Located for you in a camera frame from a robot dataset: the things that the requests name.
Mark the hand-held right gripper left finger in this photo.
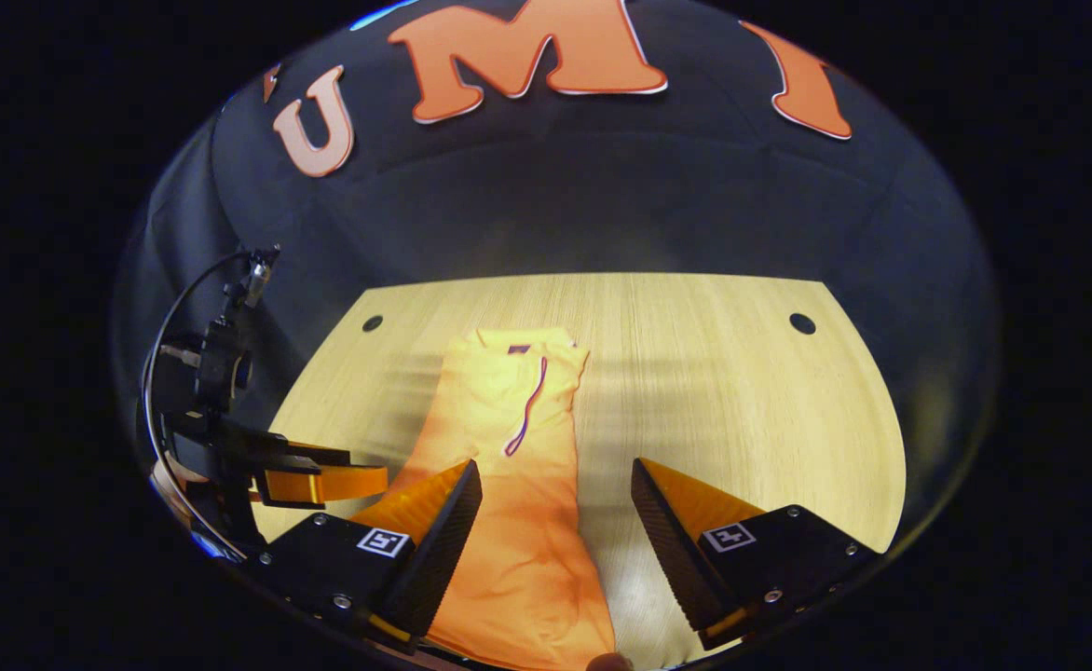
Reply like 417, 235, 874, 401
248, 459, 484, 653

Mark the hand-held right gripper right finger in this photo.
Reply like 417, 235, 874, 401
630, 457, 882, 651

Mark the orange T-shirt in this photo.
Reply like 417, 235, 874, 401
350, 326, 617, 671

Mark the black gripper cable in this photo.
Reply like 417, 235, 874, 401
141, 247, 277, 560

